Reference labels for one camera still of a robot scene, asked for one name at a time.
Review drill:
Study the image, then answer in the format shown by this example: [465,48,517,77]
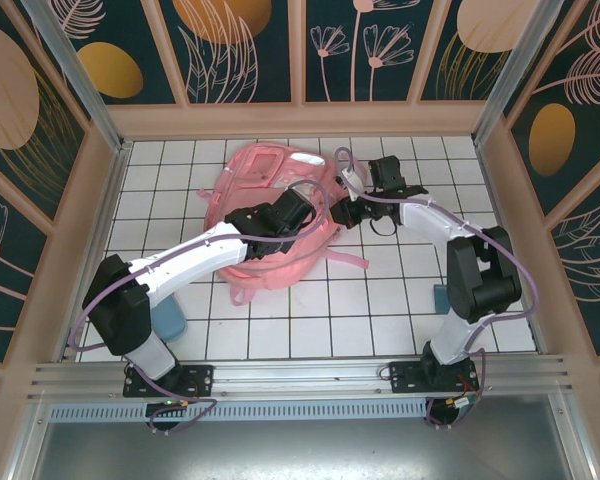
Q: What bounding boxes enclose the aluminium frame post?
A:
[19,0,134,156]
[472,0,579,149]

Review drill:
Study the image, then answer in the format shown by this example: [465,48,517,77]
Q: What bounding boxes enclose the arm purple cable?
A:
[69,179,331,436]
[333,147,541,434]

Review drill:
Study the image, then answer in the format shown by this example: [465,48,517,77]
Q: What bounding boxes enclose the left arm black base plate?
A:
[123,363,215,399]

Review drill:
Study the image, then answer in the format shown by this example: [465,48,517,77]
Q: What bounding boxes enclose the blue pencil case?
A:
[152,294,189,344]

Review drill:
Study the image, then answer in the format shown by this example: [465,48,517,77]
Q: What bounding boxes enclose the aluminium mounting rail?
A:
[27,353,576,401]

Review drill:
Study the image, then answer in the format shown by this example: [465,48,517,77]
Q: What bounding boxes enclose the slotted grey cable duct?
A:
[47,399,431,422]

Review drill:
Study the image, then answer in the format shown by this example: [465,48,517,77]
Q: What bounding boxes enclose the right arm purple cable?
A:
[333,147,541,434]

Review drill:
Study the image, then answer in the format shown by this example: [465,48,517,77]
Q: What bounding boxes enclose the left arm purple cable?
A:
[69,179,331,436]

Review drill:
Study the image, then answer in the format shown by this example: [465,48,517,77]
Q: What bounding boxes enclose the grey metal sheet panel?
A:
[9,392,599,480]

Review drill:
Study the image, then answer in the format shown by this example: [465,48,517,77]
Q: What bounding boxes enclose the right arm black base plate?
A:
[388,359,480,396]

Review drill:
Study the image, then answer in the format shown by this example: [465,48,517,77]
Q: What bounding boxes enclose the small green circuit board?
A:
[449,393,477,415]

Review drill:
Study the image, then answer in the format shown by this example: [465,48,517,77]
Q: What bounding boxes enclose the small teal notebook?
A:
[432,283,454,315]

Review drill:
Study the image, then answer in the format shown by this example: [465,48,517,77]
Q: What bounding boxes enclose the pink backpack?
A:
[197,141,370,307]

